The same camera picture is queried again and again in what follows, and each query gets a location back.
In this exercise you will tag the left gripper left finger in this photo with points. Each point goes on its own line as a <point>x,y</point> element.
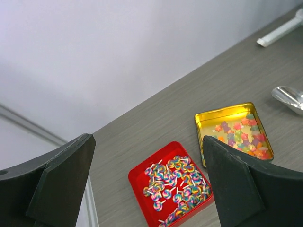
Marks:
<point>47,191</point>

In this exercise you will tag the white clothes rack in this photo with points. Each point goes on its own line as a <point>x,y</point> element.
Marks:
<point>282,30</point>

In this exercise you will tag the red candy tin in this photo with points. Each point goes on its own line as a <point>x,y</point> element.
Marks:
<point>169,187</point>

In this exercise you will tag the gold gummy tin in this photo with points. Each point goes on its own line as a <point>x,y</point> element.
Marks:
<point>239,126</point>

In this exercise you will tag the silver metal scoop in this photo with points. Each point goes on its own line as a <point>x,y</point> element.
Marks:
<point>290,97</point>

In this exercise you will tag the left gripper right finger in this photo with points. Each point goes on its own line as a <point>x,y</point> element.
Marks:
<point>250,192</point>

